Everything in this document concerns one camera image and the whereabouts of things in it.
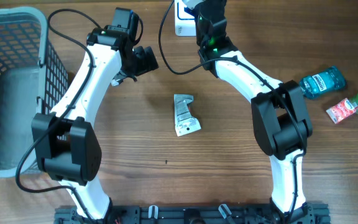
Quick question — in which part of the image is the clear bag with printed card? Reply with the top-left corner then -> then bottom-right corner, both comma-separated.
174,94 -> 201,137

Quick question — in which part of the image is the blue mouthwash bottle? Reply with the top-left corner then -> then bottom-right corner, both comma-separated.
299,66 -> 347,100

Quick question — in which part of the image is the small red packet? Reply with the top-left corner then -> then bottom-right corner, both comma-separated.
326,98 -> 358,124

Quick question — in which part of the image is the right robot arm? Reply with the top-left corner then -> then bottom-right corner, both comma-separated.
185,0 -> 313,223

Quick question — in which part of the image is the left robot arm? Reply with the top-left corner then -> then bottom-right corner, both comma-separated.
31,7 -> 158,223

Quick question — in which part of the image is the white barcode scanner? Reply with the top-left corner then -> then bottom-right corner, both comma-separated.
174,0 -> 196,37

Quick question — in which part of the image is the grey plastic mesh basket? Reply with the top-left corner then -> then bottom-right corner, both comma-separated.
0,7 -> 69,178

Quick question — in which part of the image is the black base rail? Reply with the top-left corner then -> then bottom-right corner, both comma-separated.
53,203 -> 331,224

